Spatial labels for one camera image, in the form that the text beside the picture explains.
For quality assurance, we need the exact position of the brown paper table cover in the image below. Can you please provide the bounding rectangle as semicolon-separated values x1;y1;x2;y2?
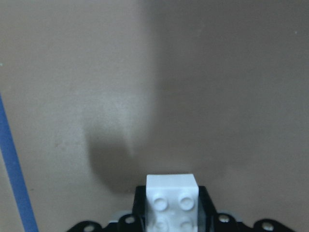
0;0;309;232

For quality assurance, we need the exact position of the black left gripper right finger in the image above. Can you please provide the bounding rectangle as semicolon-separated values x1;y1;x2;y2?
197;186;217;232

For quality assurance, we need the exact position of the white block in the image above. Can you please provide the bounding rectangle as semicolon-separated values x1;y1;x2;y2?
145;174;199;232

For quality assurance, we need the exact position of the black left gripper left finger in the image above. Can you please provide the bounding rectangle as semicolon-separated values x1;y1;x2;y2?
132;186;147;232

